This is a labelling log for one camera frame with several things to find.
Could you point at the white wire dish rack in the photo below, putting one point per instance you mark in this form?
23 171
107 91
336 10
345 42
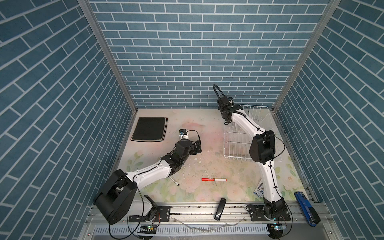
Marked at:
237 142

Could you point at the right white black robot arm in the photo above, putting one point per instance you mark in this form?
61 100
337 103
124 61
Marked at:
262 151

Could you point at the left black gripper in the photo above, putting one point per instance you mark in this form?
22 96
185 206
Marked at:
194 151

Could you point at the red marker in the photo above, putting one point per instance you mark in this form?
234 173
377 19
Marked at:
214 179

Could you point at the black remote control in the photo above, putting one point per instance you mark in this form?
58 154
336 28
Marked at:
220 209

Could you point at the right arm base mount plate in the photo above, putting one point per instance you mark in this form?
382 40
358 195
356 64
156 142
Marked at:
257 213

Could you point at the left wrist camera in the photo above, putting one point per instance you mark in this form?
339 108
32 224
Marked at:
183 134

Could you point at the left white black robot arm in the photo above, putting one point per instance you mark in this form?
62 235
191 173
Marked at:
121 196

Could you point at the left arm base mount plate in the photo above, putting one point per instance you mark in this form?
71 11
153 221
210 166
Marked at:
156 214

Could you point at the aluminium front rail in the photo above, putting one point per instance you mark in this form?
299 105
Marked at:
192 213

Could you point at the blue black box cutter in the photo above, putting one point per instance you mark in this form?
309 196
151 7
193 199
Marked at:
308 210

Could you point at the black square plate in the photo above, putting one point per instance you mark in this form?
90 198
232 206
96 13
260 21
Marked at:
150 129

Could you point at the black capped white marker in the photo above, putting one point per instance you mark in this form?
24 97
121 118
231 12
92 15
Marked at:
174 180

